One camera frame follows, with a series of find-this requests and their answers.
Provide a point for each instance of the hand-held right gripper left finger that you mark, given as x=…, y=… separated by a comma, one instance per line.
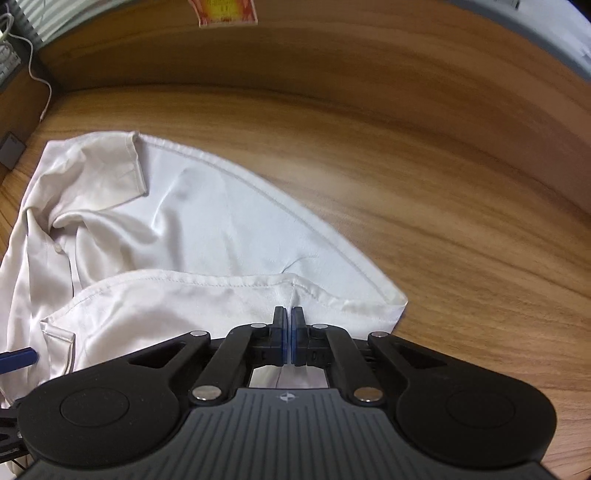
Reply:
x=282, y=339

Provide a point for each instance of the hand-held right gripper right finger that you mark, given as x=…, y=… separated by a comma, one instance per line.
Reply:
x=295, y=339

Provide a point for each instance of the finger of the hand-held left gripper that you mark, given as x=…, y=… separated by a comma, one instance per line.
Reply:
x=8, y=431
x=16, y=360

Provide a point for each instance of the white shirt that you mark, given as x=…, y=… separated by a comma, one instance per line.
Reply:
x=207, y=221

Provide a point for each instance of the black power adapter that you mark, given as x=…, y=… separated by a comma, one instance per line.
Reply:
x=10, y=150

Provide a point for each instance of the red yellow sticker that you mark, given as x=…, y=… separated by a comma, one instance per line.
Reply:
x=221, y=11

